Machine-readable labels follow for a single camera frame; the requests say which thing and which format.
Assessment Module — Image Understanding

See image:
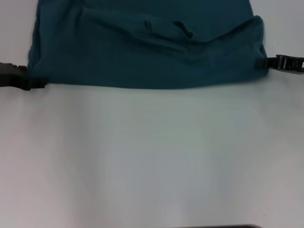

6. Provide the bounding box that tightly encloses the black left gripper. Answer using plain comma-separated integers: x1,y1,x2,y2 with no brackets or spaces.
0,62,50,92

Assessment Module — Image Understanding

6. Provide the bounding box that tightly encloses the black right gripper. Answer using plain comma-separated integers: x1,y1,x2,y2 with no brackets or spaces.
257,54,304,74

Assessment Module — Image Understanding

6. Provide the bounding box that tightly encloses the teal blue printed t-shirt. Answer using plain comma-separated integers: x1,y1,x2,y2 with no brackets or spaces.
27,0,269,90

